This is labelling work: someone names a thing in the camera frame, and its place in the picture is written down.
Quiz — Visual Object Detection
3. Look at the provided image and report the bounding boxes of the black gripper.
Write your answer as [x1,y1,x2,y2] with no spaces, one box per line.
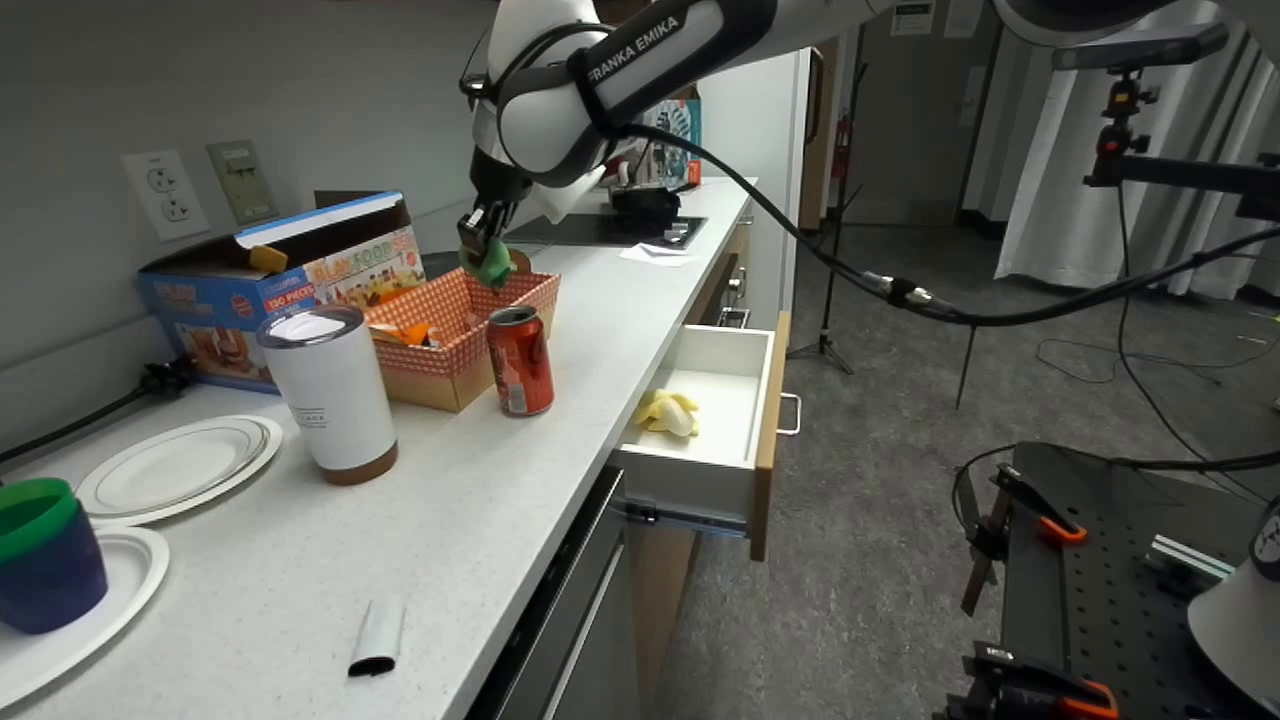
[450,151,524,279]

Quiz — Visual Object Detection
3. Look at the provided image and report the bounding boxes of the green toy vegetable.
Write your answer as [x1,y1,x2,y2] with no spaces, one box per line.
[473,239,524,298]

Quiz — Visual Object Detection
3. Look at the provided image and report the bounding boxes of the yellow toy banana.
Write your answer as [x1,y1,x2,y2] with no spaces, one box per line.
[629,385,703,448]

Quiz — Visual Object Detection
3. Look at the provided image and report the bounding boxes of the wooden drawer white interior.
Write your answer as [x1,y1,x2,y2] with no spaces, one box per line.
[612,310,804,566]

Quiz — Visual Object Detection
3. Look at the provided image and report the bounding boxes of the metal drawer handle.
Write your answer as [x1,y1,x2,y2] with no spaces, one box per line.
[773,389,808,445]

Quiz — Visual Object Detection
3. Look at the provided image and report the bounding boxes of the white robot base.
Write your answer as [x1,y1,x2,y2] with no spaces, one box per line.
[1184,498,1280,720]

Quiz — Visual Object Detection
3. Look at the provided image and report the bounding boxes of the red checkered cardboard box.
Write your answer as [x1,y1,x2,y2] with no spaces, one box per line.
[361,262,565,417]

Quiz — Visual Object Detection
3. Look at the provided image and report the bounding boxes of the black stovetop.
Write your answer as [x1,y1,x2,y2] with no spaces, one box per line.
[498,210,706,254]

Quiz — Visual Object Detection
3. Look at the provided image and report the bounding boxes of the black pot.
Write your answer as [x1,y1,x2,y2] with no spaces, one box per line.
[608,185,685,239]

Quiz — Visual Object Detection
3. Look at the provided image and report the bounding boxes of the white tumbler brown base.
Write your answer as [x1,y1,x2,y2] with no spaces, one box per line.
[254,306,404,491]

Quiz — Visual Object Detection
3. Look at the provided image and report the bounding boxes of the teal printed package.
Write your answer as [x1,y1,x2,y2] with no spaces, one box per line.
[630,85,706,191]

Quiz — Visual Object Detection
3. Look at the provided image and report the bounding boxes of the wooden base cabinet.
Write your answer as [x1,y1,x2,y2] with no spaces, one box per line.
[625,210,760,720]

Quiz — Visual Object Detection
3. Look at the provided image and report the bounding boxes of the blue toy food carton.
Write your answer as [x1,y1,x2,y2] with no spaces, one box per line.
[132,188,431,402]

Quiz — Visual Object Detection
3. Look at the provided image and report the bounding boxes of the thin black tripod stand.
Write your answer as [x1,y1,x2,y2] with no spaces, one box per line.
[811,53,860,339]

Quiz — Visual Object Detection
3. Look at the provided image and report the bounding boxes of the white round plate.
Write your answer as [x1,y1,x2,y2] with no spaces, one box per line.
[0,522,177,716]
[73,414,288,532]

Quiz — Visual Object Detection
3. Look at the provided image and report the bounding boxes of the stainless steel dishwasher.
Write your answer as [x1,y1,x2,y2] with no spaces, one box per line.
[463,466,703,720]

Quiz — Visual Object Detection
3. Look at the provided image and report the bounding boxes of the small white marker tube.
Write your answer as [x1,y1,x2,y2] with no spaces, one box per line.
[343,587,406,685]

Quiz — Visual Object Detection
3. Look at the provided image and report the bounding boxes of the blue cup green rim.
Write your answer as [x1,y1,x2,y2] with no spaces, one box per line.
[0,475,112,639]

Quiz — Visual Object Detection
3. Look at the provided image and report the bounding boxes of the grey curtain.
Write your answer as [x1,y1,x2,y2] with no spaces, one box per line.
[954,23,1280,302]

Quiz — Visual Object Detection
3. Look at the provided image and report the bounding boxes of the black perforated breadboard table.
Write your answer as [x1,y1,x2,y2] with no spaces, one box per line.
[997,442,1280,720]

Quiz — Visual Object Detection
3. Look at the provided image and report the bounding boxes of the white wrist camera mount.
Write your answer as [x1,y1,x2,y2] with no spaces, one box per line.
[526,164,608,227]

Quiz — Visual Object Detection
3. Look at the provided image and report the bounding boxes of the grey wall switch plate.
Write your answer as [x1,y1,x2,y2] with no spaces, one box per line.
[205,135,281,227]

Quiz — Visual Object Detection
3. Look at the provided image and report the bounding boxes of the white wall outlet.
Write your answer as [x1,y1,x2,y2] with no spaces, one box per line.
[120,145,215,246]

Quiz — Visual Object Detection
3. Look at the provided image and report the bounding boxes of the black power cord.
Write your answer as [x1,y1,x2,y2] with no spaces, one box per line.
[0,353,205,466]

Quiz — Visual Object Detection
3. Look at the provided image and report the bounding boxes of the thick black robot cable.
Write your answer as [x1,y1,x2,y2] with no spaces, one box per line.
[614,117,1280,334]

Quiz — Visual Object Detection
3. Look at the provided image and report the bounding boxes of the black clamp orange handle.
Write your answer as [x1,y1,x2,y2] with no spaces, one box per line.
[948,456,1093,620]
[954,639,1123,720]

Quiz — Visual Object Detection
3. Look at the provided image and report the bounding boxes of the black stereo camera bar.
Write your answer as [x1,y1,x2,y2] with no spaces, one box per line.
[1046,20,1230,76]

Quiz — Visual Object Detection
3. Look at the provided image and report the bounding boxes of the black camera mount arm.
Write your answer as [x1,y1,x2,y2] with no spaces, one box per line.
[1079,70,1280,225]

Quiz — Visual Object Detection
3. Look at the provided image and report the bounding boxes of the aluminium rail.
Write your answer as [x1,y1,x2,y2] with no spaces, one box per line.
[1145,527,1240,585]

